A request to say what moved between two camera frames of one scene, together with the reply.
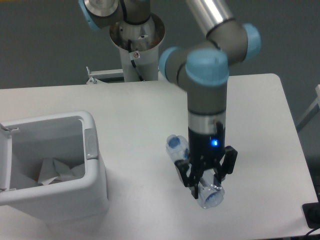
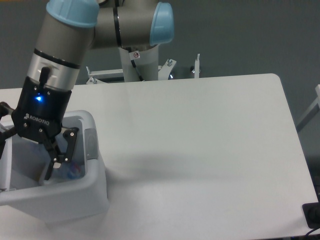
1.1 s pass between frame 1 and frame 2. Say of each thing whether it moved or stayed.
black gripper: moved
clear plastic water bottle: moved
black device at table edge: stayed
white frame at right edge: stayed
